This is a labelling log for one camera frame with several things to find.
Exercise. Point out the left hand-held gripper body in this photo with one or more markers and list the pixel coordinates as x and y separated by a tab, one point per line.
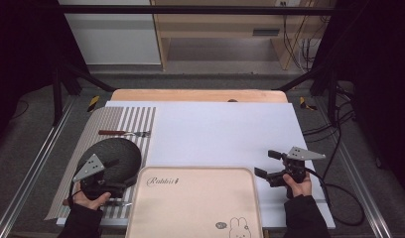
89	168

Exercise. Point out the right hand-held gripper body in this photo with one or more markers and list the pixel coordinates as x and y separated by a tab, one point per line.
303	154

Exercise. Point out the black round plate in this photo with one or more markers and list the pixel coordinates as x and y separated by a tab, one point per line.
122	152

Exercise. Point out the beige tray with rabbit print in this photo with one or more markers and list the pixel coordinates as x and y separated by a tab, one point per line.
190	205

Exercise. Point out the person's left hand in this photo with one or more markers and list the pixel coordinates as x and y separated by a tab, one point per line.
88	202

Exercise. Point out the person's right hand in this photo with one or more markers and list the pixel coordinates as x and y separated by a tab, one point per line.
301	189

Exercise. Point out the grey striped placemat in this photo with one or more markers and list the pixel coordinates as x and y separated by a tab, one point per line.
101	122

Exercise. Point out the yellow and black tape strip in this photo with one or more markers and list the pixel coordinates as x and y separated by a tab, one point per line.
304	104
93	103

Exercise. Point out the white board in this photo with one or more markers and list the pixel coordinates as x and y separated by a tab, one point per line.
220	132

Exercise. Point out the black metal stand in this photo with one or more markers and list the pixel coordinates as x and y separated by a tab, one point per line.
58	89
329	86

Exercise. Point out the black curtain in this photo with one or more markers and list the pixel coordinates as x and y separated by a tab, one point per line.
382	82
22	49

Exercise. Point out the white cabinet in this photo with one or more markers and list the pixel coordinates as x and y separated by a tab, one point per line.
114	36

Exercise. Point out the light wooden desk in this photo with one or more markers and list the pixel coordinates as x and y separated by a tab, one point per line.
217	24

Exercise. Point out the aluminium rail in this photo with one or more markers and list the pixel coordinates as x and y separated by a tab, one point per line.
35	165
356	172

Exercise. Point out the black horizontal frame bar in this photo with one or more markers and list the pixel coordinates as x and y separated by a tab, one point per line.
190	9

